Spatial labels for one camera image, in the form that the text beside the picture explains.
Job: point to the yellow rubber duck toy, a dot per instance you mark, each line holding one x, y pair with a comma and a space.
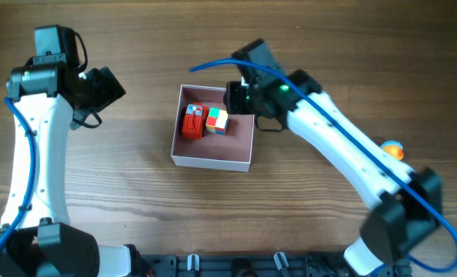
394, 149

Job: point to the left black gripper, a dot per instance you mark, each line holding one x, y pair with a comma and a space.
111, 91

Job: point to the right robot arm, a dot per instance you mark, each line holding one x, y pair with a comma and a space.
405, 205

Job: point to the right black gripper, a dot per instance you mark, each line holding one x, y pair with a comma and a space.
233, 97

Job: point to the multicoloured puzzle cube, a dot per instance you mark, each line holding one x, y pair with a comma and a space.
217, 121

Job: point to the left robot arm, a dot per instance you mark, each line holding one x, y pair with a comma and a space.
53, 93

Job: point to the white box with pink interior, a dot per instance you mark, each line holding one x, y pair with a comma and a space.
206, 135

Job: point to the red toy car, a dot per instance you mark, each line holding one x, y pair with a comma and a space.
193, 123

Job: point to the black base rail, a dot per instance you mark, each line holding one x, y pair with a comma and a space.
311, 264

